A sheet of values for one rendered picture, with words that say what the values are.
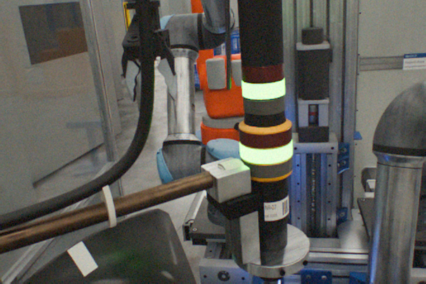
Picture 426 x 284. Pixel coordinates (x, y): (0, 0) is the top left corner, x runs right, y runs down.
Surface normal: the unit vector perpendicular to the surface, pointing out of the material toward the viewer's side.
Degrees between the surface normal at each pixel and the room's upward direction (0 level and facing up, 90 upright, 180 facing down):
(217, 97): 90
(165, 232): 40
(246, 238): 90
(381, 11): 90
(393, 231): 73
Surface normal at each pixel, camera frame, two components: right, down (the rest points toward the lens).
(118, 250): 0.40, -0.55
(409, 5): -0.12, 0.32
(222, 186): 0.46, 0.24
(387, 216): -0.70, 0.00
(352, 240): -0.08, -0.95
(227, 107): 0.10, 0.30
